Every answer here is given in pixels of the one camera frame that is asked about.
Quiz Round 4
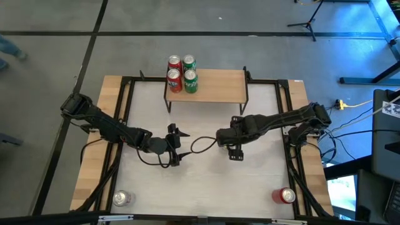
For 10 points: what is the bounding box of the bright computer screen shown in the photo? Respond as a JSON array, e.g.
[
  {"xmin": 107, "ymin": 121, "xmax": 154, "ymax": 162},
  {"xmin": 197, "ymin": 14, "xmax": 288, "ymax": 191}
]
[{"xmin": 326, "ymin": 174, "xmax": 358, "ymax": 220}]

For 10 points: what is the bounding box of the black metal stand frame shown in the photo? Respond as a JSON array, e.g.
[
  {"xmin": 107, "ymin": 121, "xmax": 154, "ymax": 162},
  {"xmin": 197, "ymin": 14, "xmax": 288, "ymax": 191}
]
[{"xmin": 321, "ymin": 0, "xmax": 400, "ymax": 86}]

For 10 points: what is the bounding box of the silver metal bracket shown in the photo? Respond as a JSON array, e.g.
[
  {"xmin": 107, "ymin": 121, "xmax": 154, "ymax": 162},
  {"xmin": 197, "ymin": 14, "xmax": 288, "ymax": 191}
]
[
  {"xmin": 98, "ymin": 214, "xmax": 134, "ymax": 223},
  {"xmin": 271, "ymin": 219, "xmax": 309, "ymax": 225}
]

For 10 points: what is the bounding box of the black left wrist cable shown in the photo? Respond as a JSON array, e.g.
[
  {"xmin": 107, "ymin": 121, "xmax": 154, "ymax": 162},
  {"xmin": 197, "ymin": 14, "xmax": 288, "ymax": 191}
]
[{"xmin": 136, "ymin": 146, "xmax": 176, "ymax": 169}]

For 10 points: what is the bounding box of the yellow floor cable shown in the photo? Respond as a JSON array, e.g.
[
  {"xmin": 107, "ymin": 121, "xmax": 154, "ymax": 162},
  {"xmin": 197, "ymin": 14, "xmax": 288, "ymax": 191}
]
[{"xmin": 343, "ymin": 99, "xmax": 374, "ymax": 109}]

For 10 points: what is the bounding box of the black cabinet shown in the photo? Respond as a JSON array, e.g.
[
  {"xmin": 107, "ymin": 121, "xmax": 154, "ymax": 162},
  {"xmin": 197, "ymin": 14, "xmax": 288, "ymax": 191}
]
[{"xmin": 371, "ymin": 89, "xmax": 400, "ymax": 183}]

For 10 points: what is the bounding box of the black desk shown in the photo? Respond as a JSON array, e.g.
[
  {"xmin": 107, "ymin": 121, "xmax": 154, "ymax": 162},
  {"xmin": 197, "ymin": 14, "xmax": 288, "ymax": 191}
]
[{"xmin": 323, "ymin": 154, "xmax": 374, "ymax": 181}]

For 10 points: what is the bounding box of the green Sprite can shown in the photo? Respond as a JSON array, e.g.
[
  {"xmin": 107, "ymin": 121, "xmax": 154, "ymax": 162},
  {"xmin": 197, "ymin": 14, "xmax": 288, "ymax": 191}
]
[
  {"xmin": 182, "ymin": 54, "xmax": 198, "ymax": 72},
  {"xmin": 183, "ymin": 69, "xmax": 199, "ymax": 94}
]

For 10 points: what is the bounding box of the red Fanta can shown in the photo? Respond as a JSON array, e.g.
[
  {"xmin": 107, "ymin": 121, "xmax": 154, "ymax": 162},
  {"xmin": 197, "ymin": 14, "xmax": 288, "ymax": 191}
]
[{"xmin": 166, "ymin": 68, "xmax": 183, "ymax": 94}]

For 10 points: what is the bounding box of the red soda can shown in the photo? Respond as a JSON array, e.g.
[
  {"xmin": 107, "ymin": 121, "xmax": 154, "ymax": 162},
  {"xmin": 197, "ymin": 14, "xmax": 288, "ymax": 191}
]
[
  {"xmin": 271, "ymin": 187, "xmax": 297, "ymax": 205},
  {"xmin": 167, "ymin": 54, "xmax": 183, "ymax": 72}
]

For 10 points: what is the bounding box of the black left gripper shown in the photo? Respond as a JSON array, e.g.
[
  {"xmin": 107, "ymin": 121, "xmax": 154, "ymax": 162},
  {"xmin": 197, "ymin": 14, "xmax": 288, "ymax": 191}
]
[{"xmin": 146, "ymin": 123, "xmax": 193, "ymax": 168}]

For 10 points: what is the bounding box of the white work surface mat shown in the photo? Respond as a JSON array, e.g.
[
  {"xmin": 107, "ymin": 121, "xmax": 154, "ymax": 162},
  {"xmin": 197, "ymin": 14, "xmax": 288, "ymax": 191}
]
[{"xmin": 111, "ymin": 80, "xmax": 296, "ymax": 219}]

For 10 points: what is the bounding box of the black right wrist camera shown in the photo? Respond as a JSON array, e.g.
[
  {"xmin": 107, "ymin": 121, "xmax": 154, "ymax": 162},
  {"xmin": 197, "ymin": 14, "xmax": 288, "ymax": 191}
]
[{"xmin": 215, "ymin": 126, "xmax": 236, "ymax": 148}]

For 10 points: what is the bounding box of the white cable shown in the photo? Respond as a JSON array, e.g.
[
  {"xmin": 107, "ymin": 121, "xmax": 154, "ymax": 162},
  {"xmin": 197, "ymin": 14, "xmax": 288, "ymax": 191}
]
[{"xmin": 349, "ymin": 95, "xmax": 400, "ymax": 126}]

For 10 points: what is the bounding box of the black computer box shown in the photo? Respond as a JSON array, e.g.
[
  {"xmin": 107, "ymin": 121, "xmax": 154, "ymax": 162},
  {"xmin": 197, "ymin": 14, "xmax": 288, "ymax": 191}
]
[{"xmin": 355, "ymin": 169, "xmax": 400, "ymax": 225}]

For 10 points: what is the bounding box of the person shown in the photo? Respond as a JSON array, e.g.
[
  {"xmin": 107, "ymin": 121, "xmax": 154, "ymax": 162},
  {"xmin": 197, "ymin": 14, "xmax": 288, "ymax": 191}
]
[{"xmin": 0, "ymin": 33, "xmax": 28, "ymax": 72}]

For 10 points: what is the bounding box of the black tripod stand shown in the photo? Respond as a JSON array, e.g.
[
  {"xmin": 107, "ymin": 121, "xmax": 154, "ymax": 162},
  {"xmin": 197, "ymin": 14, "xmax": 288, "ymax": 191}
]
[{"xmin": 286, "ymin": 0, "xmax": 324, "ymax": 43}]

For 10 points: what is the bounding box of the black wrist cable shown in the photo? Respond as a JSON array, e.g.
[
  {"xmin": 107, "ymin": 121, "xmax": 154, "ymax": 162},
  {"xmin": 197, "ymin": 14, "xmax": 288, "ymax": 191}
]
[
  {"xmin": 136, "ymin": 146, "xmax": 176, "ymax": 169},
  {"xmin": 189, "ymin": 136, "xmax": 219, "ymax": 154}
]

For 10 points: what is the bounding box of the black table frame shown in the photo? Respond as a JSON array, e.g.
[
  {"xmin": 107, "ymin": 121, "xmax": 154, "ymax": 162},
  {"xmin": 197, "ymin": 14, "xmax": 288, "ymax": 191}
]
[{"xmin": 70, "ymin": 74, "xmax": 337, "ymax": 221}]

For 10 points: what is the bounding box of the wooden shelf with black frame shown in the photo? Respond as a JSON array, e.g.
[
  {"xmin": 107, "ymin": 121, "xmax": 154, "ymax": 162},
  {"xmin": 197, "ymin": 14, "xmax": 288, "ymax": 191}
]
[{"xmin": 163, "ymin": 65, "xmax": 253, "ymax": 116}]

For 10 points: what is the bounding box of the silver soda can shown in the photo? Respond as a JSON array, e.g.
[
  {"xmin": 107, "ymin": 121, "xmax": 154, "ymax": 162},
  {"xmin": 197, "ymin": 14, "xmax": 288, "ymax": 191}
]
[{"xmin": 112, "ymin": 189, "xmax": 136, "ymax": 208}]

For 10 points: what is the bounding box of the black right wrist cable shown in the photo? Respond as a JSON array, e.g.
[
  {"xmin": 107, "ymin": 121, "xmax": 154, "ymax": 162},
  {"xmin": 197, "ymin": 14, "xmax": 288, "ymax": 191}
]
[{"xmin": 189, "ymin": 136, "xmax": 219, "ymax": 154}]

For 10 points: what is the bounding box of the black arm base cable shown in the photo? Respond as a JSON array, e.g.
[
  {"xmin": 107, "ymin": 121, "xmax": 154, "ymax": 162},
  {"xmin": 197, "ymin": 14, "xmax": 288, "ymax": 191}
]
[{"xmin": 80, "ymin": 138, "xmax": 104, "ymax": 166}]

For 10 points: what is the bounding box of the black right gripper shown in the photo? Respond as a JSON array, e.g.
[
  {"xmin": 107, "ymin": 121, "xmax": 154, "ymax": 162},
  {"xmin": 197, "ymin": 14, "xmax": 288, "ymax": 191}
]
[{"xmin": 227, "ymin": 115, "xmax": 259, "ymax": 162}]

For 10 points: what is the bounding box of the black crossbeam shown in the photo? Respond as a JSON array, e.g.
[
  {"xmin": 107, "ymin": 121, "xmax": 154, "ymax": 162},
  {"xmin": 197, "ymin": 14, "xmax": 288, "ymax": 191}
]
[{"xmin": 0, "ymin": 211, "xmax": 400, "ymax": 225}]

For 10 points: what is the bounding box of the white fiducial tag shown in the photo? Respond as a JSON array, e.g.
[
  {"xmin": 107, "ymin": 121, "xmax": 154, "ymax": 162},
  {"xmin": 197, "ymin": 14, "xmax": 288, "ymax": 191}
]
[{"xmin": 381, "ymin": 100, "xmax": 400, "ymax": 119}]

